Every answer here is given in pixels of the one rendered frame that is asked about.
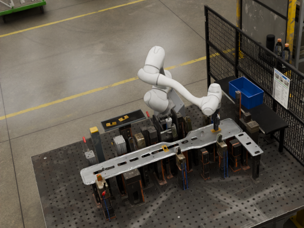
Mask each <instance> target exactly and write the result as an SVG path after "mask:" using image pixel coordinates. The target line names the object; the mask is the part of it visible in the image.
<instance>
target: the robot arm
mask: <svg viewBox="0 0 304 228"><path fill-rule="evenodd" d="M164 59H165V51H164V49H163V48H162V47H160V46H154V47H152V48H151V50H150V51H149V53H148V55H147V58H146V61H145V65H144V68H143V69H142V68H141V69H140V70H139V71H138V78H139V79H140V80H142V81H143V82H145V83H148V84H150V85H153V86H152V89H151V90H150V91H148V92H147V93H146V94H145V96H144V102H145V104H146V105H147V106H148V107H149V108H151V109H153V110H154V111H157V112H159V113H158V115H160V114H162V115H166V114H169V113H170V112H171V109H173V108H175V106H176V105H175V104H174V103H173V101H172V100H171V97H170V96H168V97H167V93H168V90H169V88H170V87H171V88H174V89H175V90H177V91H178V92H179V93H180V94H181V95H182V96H183V97H185V98H186V99H187V100H188V101H189V102H191V103H193V104H195V105H196V106H198V107H199V108H200V110H202V112H203V114H205V115H207V116H210V115H212V121H213V123H214V129H215V131H218V130H219V125H220V118H221V117H219V111H220V107H221V98H222V91H221V87H220V85H219V84H216V83H213V84H211V85H210V86H209V90H208V95H207V96H206V97H202V98H197V97H194V96H193V95H192V94H191V93H190V92H189V91H188V90H187V89H186V88H184V87H183V86H182V85H181V84H180V83H179V82H177V81H175V80H173V79H172V77H171V73H170V72H169V71H167V70H164V68H163V65H164Z"/></svg>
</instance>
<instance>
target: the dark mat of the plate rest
mask: <svg viewBox="0 0 304 228"><path fill-rule="evenodd" d="M126 115H127V116H128V117H129V118H127V119H125V120H123V121H119V119H120V118H122V117H124V116H126ZM144 117H145V116H144V114H143V113H142V111H141V110H137V111H134V112H131V113H128V114H125V115H122V116H119V117H116V118H113V119H109V120H106V121H103V122H101V123H102V125H103V127H104V129H105V130H107V129H110V128H113V127H116V126H119V125H122V124H126V123H129V122H132V121H134V120H137V119H141V118H144ZM112 122H116V125H112V126H106V124H107V123H112Z"/></svg>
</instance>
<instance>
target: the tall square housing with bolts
mask: <svg viewBox="0 0 304 228"><path fill-rule="evenodd" d="M113 140H114V145H115V149H116V151H117V154H118V157H119V156H121V155H124V154H127V149H126V144H125V140H124V138H123V136H122V135H120V136H117V137H114V138H113ZM124 163H126V162H122V163H120V164H119V165H120V166H121V165H122V164H124Z"/></svg>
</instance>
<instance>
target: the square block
mask: <svg viewBox="0 0 304 228"><path fill-rule="evenodd" d="M246 126H247V128H246V129H247V135H248V136H249V137H250V138H251V139H252V140H253V141H254V142H255V143H256V144H257V145H258V134H259V124H258V123H257V122H256V121H251V122H248V123H247V125H246ZM247 157H248V158H249V159H250V160H252V156H251V154H250V153H249V152H247Z"/></svg>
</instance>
